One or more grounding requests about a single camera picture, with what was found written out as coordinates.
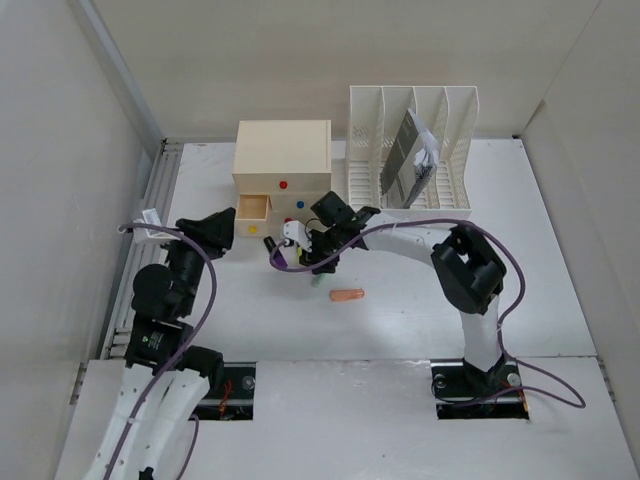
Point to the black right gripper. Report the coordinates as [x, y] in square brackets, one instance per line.
[315, 256]

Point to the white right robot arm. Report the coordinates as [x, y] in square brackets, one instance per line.
[470, 272]

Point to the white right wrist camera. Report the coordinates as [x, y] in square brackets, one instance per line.
[295, 231]

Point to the aluminium frame rail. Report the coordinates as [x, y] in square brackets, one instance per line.
[153, 142]

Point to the white file organizer rack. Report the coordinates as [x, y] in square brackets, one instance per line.
[375, 116]

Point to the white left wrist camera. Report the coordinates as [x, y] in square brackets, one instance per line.
[144, 235]

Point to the grey setup guide booklet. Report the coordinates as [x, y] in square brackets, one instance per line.
[410, 164]

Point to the green transparent cap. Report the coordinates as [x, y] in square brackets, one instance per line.
[317, 281]

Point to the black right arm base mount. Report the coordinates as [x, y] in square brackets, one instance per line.
[464, 393]

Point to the purple highlighter marker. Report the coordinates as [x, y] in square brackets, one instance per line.
[276, 257]

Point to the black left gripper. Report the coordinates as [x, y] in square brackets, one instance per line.
[216, 229]

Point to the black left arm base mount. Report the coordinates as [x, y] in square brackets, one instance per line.
[233, 400]

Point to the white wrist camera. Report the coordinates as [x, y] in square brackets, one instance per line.
[295, 231]
[144, 235]

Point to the cream drawer cabinet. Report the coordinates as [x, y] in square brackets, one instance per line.
[280, 168]

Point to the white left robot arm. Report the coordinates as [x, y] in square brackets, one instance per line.
[165, 375]

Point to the orange transparent cap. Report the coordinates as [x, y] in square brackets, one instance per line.
[345, 295]

